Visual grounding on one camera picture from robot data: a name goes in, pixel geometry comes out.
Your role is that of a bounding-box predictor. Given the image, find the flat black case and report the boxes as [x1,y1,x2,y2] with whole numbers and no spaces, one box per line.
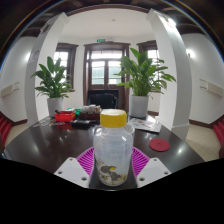
[70,119,97,130]

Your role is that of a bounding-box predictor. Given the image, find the glowing wall lamp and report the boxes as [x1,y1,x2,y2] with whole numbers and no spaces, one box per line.
[185,48,197,60]

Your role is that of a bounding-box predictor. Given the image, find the brown glazed double door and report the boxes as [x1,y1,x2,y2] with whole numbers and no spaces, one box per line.
[83,41,131,111]

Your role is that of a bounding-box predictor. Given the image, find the black chair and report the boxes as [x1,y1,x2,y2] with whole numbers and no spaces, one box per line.
[87,92,119,110]

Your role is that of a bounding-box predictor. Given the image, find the red carpeted staircase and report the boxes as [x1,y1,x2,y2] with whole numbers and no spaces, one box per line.
[0,114,13,145]
[213,119,224,148]

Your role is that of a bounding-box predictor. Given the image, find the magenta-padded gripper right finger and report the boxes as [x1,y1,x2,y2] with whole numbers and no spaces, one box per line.
[128,146,172,189]

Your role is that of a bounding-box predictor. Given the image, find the small potted plant white pot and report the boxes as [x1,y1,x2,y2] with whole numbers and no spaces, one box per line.
[30,55,75,118]

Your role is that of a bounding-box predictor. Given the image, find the red box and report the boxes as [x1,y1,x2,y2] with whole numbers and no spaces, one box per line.
[54,110,77,123]

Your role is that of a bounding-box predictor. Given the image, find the large potted plant white pot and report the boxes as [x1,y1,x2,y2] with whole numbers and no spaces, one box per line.
[114,47,177,118]

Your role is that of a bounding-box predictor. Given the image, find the wide brown-framed window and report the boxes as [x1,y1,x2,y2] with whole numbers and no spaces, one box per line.
[53,42,79,92]

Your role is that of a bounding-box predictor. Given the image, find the colourful printed sheet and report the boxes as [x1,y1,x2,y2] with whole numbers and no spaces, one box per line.
[32,116,66,128]

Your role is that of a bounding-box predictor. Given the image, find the printed paper leaflet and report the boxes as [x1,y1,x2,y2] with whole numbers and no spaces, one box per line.
[128,117,163,134]

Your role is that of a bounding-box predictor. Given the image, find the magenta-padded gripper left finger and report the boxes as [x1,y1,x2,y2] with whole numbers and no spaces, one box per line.
[54,147,98,189]

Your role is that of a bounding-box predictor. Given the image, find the clear bottle with yellow cap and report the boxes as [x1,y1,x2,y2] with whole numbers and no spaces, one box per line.
[92,108,136,187]

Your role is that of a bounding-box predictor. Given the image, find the narrow brown-framed window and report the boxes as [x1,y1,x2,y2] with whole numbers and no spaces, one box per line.
[136,40,162,68]

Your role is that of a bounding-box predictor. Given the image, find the flat round red coaster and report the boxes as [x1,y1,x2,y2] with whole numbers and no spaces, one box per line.
[148,138,171,153]

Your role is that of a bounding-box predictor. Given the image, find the white wall radiator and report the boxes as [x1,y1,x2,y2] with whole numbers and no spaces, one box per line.
[199,78,224,98]
[0,81,20,98]

